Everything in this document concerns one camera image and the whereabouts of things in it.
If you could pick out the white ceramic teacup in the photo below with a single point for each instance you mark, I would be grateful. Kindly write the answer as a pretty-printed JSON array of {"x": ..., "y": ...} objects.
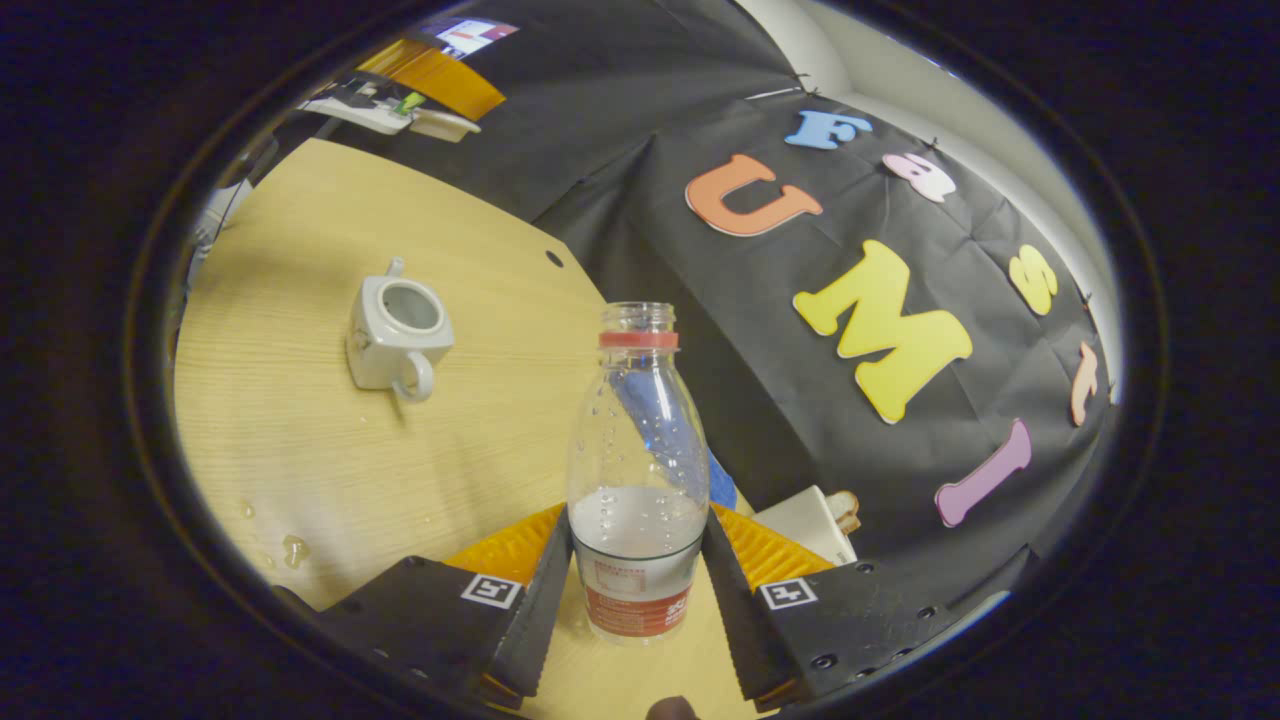
[{"x": 375, "y": 350}]

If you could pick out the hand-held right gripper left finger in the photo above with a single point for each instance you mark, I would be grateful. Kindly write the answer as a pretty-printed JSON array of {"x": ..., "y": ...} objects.
[{"x": 530, "y": 620}]

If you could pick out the clear plastic water bottle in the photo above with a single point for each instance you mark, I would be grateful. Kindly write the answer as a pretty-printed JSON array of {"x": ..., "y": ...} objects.
[{"x": 635, "y": 540}]

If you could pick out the bread slice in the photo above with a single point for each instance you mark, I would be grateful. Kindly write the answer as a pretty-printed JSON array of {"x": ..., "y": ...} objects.
[{"x": 847, "y": 512}]

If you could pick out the white toaster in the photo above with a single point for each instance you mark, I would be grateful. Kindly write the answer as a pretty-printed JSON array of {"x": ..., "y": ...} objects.
[{"x": 800, "y": 530}]

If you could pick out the computer monitor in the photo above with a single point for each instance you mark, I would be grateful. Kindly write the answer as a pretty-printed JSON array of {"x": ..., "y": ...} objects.
[{"x": 475, "y": 35}]

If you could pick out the green drink bottle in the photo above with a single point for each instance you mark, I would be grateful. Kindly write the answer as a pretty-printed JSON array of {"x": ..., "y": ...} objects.
[{"x": 410, "y": 103}]

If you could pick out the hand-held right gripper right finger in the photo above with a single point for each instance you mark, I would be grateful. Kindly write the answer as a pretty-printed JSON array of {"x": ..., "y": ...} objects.
[{"x": 740, "y": 620}]

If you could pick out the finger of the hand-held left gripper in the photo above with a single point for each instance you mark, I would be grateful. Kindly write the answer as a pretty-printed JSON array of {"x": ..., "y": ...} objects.
[{"x": 440, "y": 80}]

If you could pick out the blue folded towel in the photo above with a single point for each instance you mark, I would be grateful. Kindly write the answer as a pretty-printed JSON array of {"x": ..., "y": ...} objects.
[{"x": 722, "y": 482}]

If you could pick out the white side desk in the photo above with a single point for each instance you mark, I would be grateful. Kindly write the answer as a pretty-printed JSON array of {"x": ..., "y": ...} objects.
[{"x": 350, "y": 112}]

